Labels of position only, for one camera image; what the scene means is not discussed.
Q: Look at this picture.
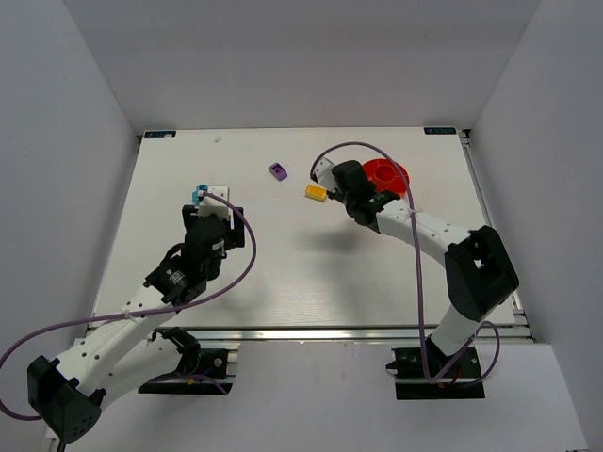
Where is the large yellow lego brick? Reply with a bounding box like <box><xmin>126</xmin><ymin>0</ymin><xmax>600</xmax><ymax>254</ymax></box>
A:
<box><xmin>304</xmin><ymin>185</ymin><xmax>328</xmax><ymax>202</ymax></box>

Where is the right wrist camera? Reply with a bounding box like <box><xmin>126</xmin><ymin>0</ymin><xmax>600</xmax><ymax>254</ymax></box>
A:
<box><xmin>310</xmin><ymin>157</ymin><xmax>337</xmax><ymax>192</ymax></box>

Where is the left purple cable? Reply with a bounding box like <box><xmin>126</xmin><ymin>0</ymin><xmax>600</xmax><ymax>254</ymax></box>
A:
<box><xmin>0</xmin><ymin>190</ymin><xmax>258</xmax><ymax>421</ymax></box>

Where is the corner label sticker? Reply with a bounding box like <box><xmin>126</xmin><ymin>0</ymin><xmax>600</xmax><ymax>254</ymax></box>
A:
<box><xmin>423</xmin><ymin>127</ymin><xmax>457</xmax><ymax>136</ymax></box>
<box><xmin>143</xmin><ymin>130</ymin><xmax>176</xmax><ymax>139</ymax></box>

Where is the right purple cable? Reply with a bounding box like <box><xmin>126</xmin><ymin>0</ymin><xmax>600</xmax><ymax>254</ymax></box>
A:
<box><xmin>309</xmin><ymin>141</ymin><xmax>500</xmax><ymax>385</ymax></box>

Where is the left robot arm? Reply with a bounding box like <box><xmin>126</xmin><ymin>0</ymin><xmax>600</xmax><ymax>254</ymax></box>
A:
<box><xmin>26</xmin><ymin>203</ymin><xmax>253</xmax><ymax>444</ymax></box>

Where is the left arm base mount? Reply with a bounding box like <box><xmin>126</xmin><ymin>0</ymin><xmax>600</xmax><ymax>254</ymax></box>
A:
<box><xmin>138</xmin><ymin>328</ymin><xmax>237</xmax><ymax>396</ymax></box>

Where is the teal lego piece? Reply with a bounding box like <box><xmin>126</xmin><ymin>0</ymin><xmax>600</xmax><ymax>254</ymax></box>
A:
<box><xmin>191</xmin><ymin>185</ymin><xmax>208</xmax><ymax>206</ymax></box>

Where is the purple lego brick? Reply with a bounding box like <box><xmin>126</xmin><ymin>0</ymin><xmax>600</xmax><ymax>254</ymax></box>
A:
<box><xmin>269</xmin><ymin>163</ymin><xmax>287</xmax><ymax>182</ymax></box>

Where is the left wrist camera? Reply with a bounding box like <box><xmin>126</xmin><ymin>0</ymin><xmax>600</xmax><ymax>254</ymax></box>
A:
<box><xmin>196</xmin><ymin>185</ymin><xmax>232</xmax><ymax>222</ymax></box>

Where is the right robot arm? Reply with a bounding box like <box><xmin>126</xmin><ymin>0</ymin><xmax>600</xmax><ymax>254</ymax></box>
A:
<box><xmin>313</xmin><ymin>158</ymin><xmax>519</xmax><ymax>358</ymax></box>

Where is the right corner label sticker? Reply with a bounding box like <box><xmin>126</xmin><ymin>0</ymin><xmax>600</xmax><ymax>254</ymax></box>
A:
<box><xmin>423</xmin><ymin>127</ymin><xmax>457</xmax><ymax>136</ymax></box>

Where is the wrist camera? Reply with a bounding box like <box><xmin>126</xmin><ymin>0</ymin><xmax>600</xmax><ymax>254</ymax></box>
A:
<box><xmin>196</xmin><ymin>185</ymin><xmax>232</xmax><ymax>222</ymax></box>
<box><xmin>310</xmin><ymin>157</ymin><xmax>337</xmax><ymax>192</ymax></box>

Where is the purple cable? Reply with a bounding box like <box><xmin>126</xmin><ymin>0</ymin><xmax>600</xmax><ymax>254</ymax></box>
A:
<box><xmin>309</xmin><ymin>141</ymin><xmax>500</xmax><ymax>385</ymax></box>
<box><xmin>0</xmin><ymin>190</ymin><xmax>258</xmax><ymax>421</ymax></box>

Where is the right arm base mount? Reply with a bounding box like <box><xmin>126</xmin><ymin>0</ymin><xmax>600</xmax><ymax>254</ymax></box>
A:
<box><xmin>385</xmin><ymin>346</ymin><xmax>486</xmax><ymax>402</ymax></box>

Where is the orange round divided container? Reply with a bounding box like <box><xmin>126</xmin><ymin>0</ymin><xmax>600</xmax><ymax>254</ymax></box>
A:
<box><xmin>362</xmin><ymin>158</ymin><xmax>410</xmax><ymax>197</ymax></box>

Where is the left corner label sticker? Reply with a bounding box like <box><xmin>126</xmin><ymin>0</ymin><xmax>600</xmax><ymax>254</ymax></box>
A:
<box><xmin>143</xmin><ymin>130</ymin><xmax>176</xmax><ymax>139</ymax></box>

